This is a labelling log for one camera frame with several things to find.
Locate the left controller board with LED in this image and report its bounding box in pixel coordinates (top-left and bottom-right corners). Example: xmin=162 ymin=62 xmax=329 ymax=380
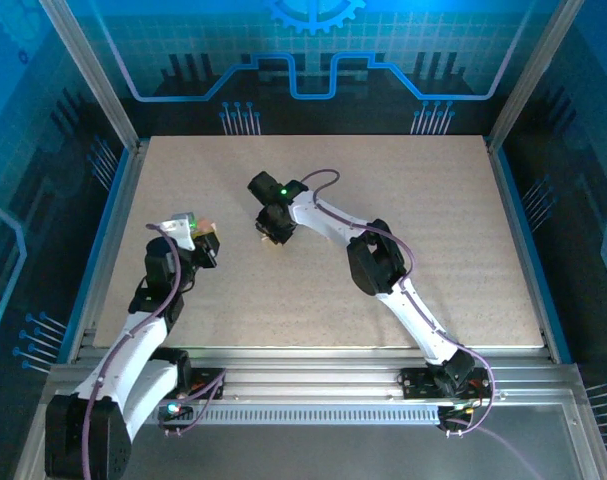
xmin=157 ymin=399 xmax=194 ymax=426

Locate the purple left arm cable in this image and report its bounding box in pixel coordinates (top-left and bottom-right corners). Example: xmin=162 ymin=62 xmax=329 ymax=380
xmin=81 ymin=223 xmax=183 ymax=480

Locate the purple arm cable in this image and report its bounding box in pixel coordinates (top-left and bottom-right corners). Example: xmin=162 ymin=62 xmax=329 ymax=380
xmin=300 ymin=168 xmax=495 ymax=401
xmin=81 ymin=223 xmax=183 ymax=480

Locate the aluminium table side rail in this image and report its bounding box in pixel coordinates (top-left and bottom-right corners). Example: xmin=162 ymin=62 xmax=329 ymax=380
xmin=485 ymin=135 xmax=574 ymax=364
xmin=65 ymin=139 xmax=149 ymax=362

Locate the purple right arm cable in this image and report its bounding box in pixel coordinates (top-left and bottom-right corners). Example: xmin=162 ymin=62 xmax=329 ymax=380
xmin=300 ymin=168 xmax=495 ymax=401

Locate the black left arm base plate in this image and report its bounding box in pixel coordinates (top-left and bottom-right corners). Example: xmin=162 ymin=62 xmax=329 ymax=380
xmin=187 ymin=368 xmax=228 ymax=401

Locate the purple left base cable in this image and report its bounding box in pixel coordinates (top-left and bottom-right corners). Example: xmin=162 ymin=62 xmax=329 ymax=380
xmin=155 ymin=369 xmax=228 ymax=437

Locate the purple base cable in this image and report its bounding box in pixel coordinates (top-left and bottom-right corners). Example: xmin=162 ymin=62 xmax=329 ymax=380
xmin=442 ymin=394 xmax=547 ymax=480
xmin=155 ymin=369 xmax=228 ymax=437

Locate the slotted grey cable duct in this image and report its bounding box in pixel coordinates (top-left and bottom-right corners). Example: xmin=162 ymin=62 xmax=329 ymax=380
xmin=132 ymin=405 xmax=442 ymax=426

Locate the aluminium frame post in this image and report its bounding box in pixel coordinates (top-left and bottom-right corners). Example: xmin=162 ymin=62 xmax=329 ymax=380
xmin=487 ymin=0 xmax=584 ymax=146
xmin=37 ymin=0 xmax=142 ymax=151

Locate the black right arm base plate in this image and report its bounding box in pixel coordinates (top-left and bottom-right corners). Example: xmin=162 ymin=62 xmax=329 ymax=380
xmin=400 ymin=368 xmax=494 ymax=401

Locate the grey sheet metal base plate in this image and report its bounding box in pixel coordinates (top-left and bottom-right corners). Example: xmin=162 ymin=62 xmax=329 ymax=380
xmin=127 ymin=424 xmax=584 ymax=480

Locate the right controller board with wires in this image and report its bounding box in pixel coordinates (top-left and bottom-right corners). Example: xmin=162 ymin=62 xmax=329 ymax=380
xmin=438 ymin=399 xmax=484 ymax=429

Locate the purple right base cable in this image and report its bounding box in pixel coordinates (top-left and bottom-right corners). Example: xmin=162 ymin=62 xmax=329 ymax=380
xmin=442 ymin=394 xmax=547 ymax=480

